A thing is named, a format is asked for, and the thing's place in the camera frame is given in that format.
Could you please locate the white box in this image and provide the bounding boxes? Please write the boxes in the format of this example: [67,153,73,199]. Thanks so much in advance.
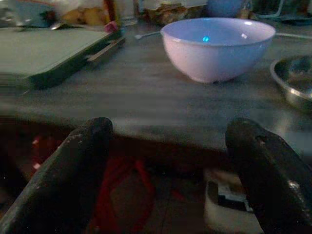
[203,169,265,234]

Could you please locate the pink small block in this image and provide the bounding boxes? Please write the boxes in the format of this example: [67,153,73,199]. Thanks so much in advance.
[104,20,118,33]

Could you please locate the light blue container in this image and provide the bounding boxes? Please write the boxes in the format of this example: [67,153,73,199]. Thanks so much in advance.
[12,0,57,27]

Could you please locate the yellow food package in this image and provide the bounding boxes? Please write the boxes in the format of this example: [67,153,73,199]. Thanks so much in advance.
[60,6,109,25]

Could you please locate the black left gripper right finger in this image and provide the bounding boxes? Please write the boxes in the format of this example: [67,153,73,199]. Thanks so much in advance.
[225,117,312,234]

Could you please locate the grey-green rectangular tray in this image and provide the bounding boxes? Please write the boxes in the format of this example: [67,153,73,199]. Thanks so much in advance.
[0,26,126,90]

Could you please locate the metal spoon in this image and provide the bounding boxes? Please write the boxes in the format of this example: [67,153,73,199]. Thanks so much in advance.
[21,22,83,32]

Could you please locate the white round bowl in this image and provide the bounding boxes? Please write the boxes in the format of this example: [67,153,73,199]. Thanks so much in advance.
[160,17,276,84]

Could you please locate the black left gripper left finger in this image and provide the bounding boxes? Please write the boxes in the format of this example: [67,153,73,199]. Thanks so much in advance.
[0,117,114,234]

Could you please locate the clear drinking glass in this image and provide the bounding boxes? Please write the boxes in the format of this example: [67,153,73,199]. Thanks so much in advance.
[119,0,139,26]

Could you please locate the silver metal plate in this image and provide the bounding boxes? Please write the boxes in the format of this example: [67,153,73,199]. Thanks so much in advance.
[270,56,312,110]

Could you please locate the red strap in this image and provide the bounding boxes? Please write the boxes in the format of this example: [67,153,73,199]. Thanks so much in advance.
[94,157,156,234]

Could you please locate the brown food package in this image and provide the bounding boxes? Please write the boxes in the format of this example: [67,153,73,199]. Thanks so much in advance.
[142,4,208,26]

